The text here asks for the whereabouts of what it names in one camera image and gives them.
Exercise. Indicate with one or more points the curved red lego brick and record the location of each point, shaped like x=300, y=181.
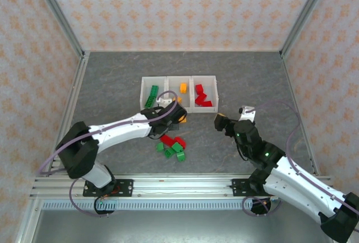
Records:
x=180, y=142

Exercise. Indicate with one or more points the aluminium frame post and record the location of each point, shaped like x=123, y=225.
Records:
x=60, y=15
x=304, y=15

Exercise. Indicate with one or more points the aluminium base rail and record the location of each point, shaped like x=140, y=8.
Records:
x=182, y=187

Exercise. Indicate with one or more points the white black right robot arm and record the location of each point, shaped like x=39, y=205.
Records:
x=294, y=187

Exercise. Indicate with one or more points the long red lego brick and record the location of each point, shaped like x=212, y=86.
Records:
x=167, y=139

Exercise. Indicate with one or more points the yellow lego brick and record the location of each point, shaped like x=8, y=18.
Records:
x=183, y=87
x=179, y=100

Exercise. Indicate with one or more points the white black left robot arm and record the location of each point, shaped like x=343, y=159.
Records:
x=120, y=133

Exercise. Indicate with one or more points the small red lego brick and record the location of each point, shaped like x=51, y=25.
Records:
x=199, y=88

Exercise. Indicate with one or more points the aluminium side rail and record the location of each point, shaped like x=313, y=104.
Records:
x=71, y=100
x=291, y=86

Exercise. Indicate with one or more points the long green lego brick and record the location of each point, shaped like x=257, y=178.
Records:
x=150, y=101
x=154, y=90

